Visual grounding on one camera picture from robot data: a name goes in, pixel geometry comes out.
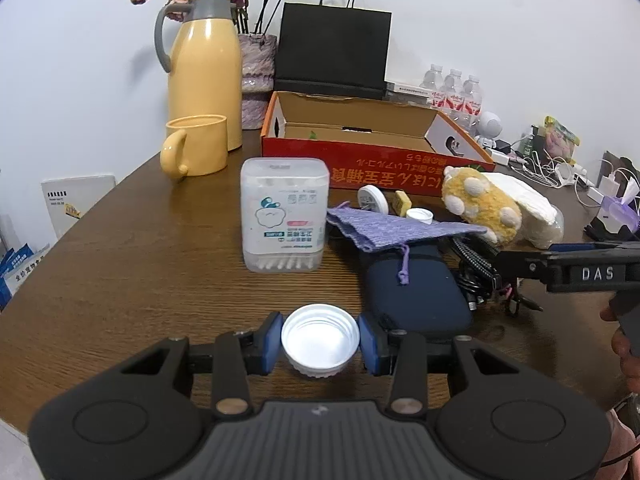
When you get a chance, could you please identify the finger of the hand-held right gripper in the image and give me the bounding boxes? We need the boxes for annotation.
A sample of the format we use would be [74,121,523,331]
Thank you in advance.
[494,249,551,283]
[550,241,640,255]

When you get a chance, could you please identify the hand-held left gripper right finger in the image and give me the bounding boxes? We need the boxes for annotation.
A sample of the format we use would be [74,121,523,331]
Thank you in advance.
[359,312,521,418]

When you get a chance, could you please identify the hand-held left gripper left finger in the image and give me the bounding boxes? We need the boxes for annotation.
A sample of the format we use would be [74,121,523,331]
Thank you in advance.
[117,311,286,418]

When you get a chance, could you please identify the large white bottle cap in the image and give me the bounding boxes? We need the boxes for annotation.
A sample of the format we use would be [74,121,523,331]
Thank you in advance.
[281,304,362,380]

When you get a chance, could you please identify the clear plastic bag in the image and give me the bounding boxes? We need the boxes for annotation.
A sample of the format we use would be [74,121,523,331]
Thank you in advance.
[482,170,565,250]

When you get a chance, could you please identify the yellow spotted plush toy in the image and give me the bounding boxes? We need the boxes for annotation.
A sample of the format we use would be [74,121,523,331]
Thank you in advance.
[441,165,523,247]

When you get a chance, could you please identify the navy zip case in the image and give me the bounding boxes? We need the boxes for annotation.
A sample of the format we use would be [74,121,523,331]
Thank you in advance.
[361,245,473,343]

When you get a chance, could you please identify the purple knitted pouch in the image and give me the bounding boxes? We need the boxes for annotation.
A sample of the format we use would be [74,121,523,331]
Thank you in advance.
[326,201,488,286]

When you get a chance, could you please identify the clear cotton swab box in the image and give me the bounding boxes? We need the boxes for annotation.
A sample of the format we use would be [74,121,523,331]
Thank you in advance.
[240,157,331,274]

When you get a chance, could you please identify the round white gadget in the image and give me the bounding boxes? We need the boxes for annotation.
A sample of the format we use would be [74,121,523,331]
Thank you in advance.
[357,185,388,215]

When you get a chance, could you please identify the red cardboard box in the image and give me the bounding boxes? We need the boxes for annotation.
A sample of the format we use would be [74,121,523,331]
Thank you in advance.
[261,91,497,196]

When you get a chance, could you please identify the person's right forearm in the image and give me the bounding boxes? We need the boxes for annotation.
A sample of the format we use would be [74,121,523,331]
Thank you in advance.
[606,407,640,467]

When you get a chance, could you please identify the person's right hand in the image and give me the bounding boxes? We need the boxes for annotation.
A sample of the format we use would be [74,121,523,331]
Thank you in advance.
[600,302,640,378]

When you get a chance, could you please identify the purple tissue pack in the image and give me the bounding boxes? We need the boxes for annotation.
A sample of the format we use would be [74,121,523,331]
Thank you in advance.
[600,180,640,226]

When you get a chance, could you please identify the yellow snack bag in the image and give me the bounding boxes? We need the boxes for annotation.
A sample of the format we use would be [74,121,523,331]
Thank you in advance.
[542,116,581,161]

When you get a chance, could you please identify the white robot toy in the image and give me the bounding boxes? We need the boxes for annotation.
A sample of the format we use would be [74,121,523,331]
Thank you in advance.
[472,111,503,150]

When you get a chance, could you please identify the yellow mug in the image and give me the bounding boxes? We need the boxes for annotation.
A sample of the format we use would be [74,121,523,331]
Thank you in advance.
[160,115,229,181]

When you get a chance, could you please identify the white and red flat box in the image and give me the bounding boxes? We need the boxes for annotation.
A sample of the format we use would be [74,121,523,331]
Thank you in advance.
[385,81,432,106]

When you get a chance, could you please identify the white booklet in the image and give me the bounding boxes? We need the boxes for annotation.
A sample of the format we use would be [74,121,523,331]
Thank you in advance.
[41,174,117,241]

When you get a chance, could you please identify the blue packets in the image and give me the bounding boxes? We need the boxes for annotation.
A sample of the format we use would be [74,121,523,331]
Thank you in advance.
[0,242,51,311]

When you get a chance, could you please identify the purple textured vase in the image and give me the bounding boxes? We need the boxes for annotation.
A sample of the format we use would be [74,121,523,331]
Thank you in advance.
[237,34,277,130]

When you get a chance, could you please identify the yellow thermos jug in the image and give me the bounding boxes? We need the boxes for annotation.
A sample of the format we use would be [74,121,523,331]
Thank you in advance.
[154,0,244,152]

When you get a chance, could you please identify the black paper bag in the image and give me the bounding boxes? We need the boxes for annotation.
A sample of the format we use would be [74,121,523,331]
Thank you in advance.
[275,0,393,101]

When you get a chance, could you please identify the black cable bundle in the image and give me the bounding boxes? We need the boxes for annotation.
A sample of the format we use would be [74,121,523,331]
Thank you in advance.
[447,235,543,316]

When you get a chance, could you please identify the white charger cables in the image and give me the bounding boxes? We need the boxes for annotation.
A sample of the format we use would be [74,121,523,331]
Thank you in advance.
[487,132,623,203]

